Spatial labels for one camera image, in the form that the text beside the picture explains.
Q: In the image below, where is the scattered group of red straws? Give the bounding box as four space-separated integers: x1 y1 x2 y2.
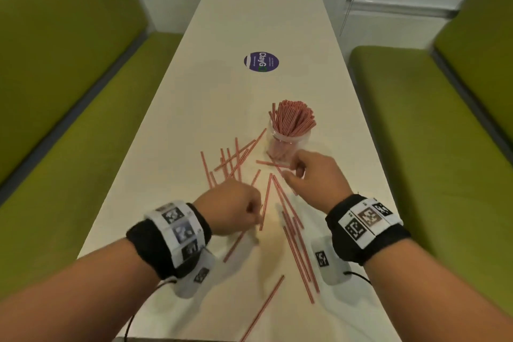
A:
200 128 321 342

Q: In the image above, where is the clear plastic jar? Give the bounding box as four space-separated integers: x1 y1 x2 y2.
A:
266 118 313 163

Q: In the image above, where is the person's right forearm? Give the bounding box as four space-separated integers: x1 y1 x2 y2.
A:
362 238 513 342

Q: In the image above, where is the round purple sticker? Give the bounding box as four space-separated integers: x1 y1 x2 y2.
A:
243 51 280 73

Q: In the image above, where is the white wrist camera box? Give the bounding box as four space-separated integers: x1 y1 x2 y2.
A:
311 235 356 286
174 247 219 299

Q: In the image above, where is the green bench seat cushion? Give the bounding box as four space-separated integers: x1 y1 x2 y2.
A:
348 45 513 316
0 32 184 303

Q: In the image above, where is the person's left forearm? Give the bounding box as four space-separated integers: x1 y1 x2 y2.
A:
0 238 162 342

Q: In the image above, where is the person's left hand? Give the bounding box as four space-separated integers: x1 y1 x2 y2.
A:
193 181 265 238

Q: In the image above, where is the red striped paper straw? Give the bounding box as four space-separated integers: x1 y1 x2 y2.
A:
256 160 296 169
222 229 247 263

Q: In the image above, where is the green bench back cushion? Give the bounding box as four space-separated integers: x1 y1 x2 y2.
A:
0 0 148 187
434 0 513 147

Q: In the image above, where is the person's right hand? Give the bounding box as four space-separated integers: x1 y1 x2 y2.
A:
282 150 353 214

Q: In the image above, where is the black wristband with marker tags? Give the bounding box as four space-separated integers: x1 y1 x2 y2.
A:
325 194 412 266
126 200 212 281

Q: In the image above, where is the black cable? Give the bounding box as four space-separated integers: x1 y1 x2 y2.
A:
343 270 372 285
123 278 177 342

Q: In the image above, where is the bundle of red straws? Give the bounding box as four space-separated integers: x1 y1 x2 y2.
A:
268 100 317 157

